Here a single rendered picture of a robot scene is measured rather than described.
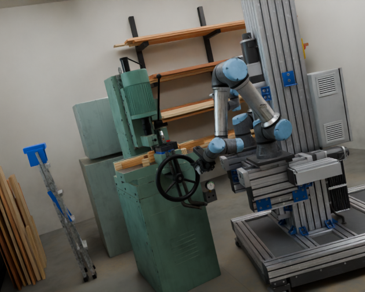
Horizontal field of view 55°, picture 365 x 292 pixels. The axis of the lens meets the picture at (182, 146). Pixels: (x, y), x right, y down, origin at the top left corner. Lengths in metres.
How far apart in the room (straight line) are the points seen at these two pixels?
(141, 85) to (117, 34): 2.55
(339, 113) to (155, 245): 1.43
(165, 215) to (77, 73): 2.76
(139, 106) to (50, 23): 2.65
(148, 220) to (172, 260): 0.33
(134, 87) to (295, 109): 1.03
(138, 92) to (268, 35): 0.88
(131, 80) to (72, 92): 2.37
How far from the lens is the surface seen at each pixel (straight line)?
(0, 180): 3.26
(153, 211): 2.26
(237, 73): 1.80
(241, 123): 2.52
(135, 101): 2.28
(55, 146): 4.57
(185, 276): 2.49
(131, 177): 2.17
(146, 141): 2.34
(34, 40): 4.68
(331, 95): 2.36
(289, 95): 2.30
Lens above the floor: 1.29
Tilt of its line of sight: 8 degrees down
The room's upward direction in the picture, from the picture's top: 13 degrees counter-clockwise
